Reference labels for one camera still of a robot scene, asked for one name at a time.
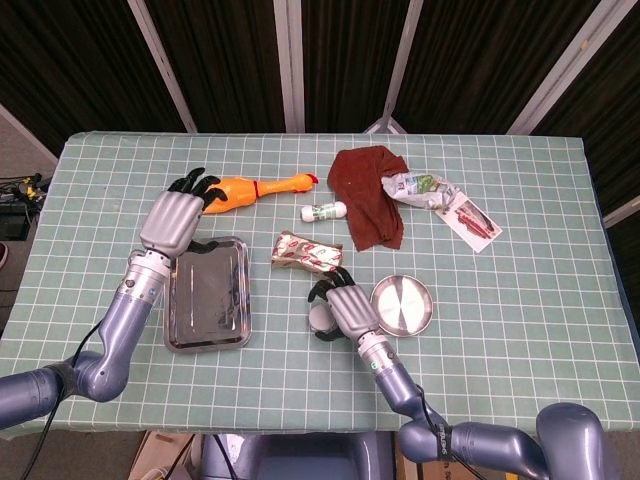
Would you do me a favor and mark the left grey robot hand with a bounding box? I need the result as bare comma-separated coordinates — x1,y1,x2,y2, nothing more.
139,167,224,260

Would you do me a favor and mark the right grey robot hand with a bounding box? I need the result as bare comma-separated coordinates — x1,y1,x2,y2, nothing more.
307,267,385,344

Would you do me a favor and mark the crinkled snack wrapper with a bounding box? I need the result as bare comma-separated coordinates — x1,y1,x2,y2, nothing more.
270,229,346,280

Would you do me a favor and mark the round steel plate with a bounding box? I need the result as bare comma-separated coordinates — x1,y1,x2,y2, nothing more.
368,272,436,339

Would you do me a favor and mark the green checked tablecloth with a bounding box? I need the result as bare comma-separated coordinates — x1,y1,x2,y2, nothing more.
0,130,640,442

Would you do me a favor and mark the yellow rubber chicken toy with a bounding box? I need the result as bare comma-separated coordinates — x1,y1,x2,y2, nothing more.
199,171,320,217

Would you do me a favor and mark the rectangular steel tray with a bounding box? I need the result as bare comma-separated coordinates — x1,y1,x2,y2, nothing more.
163,235,253,356

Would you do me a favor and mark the white green-label bottle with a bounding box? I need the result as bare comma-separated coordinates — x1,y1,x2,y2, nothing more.
299,200,349,224

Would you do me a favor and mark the brown cloth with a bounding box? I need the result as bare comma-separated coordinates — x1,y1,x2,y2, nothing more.
326,144,411,252

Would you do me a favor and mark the white card with meat photo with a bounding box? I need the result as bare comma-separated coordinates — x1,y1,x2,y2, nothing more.
434,195,503,254

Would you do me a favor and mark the blue-grey robot torso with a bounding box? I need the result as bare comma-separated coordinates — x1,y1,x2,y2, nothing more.
199,431,397,480

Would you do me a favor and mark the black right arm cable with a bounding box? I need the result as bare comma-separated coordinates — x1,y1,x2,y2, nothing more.
413,383,481,480

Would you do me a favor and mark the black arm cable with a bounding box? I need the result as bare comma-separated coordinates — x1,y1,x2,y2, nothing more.
413,383,481,480
35,321,105,480

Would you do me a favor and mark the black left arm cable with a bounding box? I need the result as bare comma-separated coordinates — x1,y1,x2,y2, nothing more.
35,321,105,480

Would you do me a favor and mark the black electronics with cables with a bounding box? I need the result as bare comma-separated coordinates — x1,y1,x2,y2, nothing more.
0,171,52,242

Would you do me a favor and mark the white partition frame post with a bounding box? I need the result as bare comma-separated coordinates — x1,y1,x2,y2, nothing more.
126,0,199,134
363,0,427,135
272,0,307,134
506,0,617,135

